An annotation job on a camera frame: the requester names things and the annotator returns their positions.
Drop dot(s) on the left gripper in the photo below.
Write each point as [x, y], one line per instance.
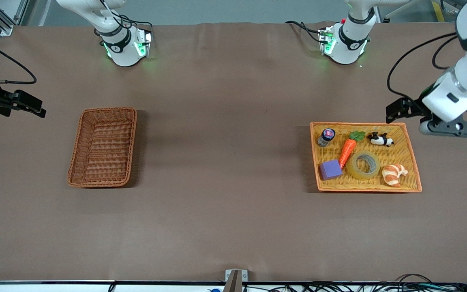
[416, 106]

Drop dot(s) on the yellow tape roll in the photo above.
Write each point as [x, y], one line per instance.
[353, 170]

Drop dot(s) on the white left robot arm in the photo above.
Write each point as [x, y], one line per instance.
[349, 44]

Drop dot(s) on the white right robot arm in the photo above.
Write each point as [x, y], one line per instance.
[122, 50]

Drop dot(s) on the orange yellow wicker basket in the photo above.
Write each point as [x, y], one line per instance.
[408, 154]

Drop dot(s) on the brown wicker basket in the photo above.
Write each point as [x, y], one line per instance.
[103, 148]

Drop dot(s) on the black white panda figure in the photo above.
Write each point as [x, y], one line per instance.
[380, 140]

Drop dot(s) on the toy croissant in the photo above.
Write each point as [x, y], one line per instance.
[393, 173]

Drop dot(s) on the orange toy carrot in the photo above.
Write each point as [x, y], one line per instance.
[347, 150]

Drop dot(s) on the small bottle with pink cap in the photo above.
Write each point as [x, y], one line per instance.
[326, 136]

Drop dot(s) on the purple cube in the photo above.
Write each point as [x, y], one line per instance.
[330, 170]

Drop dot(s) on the brown table cover sheet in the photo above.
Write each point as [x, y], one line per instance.
[233, 194]

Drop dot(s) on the aluminium frame profile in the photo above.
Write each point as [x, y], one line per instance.
[8, 18]

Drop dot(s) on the metal table edge bracket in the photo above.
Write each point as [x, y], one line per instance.
[236, 280]

